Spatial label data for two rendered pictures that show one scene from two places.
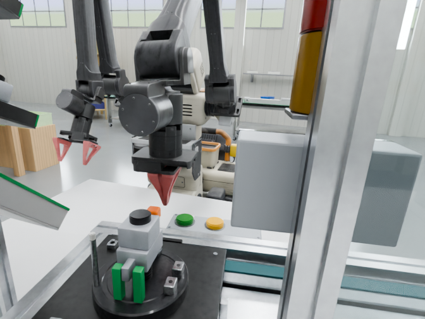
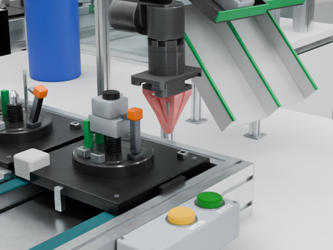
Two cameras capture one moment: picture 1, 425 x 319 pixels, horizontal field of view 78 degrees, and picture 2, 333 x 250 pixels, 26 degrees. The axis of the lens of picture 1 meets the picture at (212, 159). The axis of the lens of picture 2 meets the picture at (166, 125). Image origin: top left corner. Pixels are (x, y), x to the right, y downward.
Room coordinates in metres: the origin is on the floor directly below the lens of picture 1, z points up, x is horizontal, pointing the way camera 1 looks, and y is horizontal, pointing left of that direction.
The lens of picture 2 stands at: (1.02, -0.83, 1.44)
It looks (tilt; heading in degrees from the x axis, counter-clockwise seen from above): 19 degrees down; 122
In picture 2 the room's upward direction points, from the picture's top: straight up
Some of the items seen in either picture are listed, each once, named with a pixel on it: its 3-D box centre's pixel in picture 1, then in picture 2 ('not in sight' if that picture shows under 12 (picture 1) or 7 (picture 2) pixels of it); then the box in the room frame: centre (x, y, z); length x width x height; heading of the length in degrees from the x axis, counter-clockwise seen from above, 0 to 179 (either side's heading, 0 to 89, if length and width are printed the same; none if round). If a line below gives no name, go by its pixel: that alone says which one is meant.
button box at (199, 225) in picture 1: (214, 236); (181, 237); (0.53, -0.01, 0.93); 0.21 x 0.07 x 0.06; 83
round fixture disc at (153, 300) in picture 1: (142, 280); (113, 156); (0.33, 0.10, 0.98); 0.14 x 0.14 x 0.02
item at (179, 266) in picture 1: (178, 269); (97, 157); (0.34, 0.04, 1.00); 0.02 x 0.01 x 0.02; 173
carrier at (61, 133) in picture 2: not in sight; (14, 109); (0.08, 0.13, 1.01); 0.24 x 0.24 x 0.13; 83
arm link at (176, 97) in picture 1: (164, 108); (162, 20); (0.44, 0.08, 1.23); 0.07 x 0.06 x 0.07; 169
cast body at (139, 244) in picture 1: (138, 239); (107, 110); (0.32, 0.10, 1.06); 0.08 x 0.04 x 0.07; 172
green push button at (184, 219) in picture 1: (184, 221); (209, 202); (0.54, 0.06, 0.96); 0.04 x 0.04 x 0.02
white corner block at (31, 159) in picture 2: not in sight; (31, 164); (0.22, 0.01, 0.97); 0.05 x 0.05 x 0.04; 83
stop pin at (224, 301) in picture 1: (223, 311); (60, 198); (0.31, -0.03, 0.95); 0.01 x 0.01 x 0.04; 83
